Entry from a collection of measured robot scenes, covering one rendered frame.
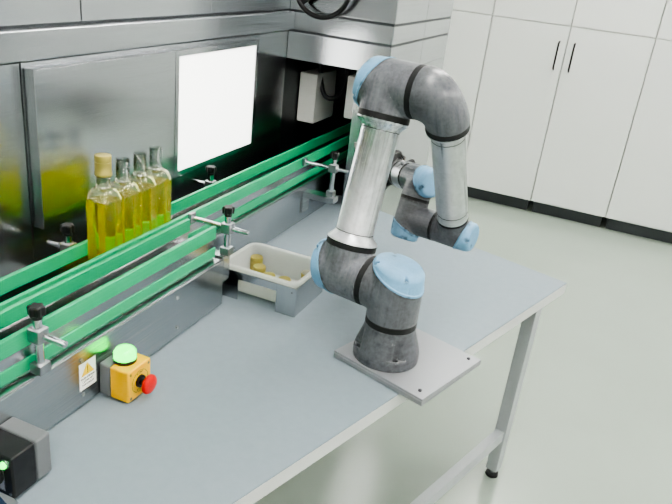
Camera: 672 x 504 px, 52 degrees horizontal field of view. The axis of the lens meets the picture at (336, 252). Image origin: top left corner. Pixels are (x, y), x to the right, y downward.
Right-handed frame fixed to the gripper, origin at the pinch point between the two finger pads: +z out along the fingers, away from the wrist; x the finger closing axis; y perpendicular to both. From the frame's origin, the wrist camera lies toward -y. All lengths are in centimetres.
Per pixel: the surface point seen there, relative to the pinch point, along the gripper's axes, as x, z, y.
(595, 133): -125, 175, 234
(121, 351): 10, -51, -80
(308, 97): 11, 61, 14
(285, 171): 2.9, 22.3, -15.5
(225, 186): 10.6, 12.5, -36.2
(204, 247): 10, -23, -53
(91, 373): 9, -50, -86
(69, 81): 56, -20, -62
